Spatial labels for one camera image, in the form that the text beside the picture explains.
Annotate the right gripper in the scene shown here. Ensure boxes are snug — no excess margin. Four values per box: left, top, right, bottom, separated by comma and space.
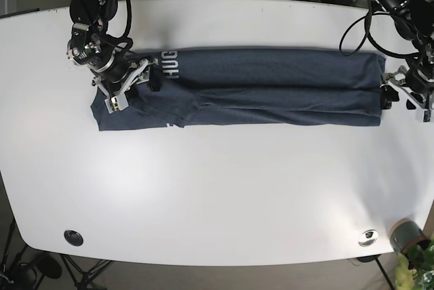
88, 51, 162, 114

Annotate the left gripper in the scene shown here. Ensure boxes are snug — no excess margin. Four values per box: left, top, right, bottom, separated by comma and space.
380, 56, 433, 123

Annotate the dark navy T-shirt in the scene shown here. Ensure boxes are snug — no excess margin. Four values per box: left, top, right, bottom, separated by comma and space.
91, 48, 386, 131

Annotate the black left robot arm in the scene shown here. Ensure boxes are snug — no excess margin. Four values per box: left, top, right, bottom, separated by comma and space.
357, 0, 433, 123

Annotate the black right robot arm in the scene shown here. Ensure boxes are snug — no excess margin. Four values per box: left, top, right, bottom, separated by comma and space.
67, 0, 160, 113

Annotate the grey plant pot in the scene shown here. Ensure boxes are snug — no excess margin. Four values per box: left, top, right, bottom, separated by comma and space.
389, 218, 431, 254

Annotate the silver table grommet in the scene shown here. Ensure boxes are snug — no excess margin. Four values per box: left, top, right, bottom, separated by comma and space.
358, 230, 378, 247

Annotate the black table grommet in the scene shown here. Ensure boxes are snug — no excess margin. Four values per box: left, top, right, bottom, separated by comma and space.
64, 230, 84, 247

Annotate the green potted plant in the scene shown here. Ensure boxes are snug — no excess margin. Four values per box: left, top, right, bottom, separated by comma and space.
395, 240, 433, 290

